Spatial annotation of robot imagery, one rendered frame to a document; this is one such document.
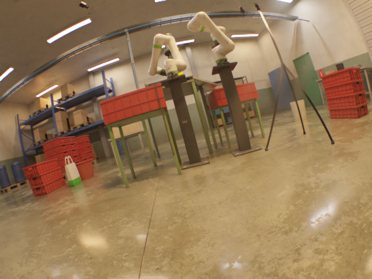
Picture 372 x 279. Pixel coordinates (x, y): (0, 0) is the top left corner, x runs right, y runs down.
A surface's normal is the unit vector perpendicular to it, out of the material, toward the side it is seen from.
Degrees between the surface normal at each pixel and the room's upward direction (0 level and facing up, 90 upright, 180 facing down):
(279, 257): 0
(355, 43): 90
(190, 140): 90
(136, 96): 90
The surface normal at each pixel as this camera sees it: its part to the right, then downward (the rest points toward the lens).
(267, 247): -0.26, -0.96
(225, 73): -0.09, 0.11
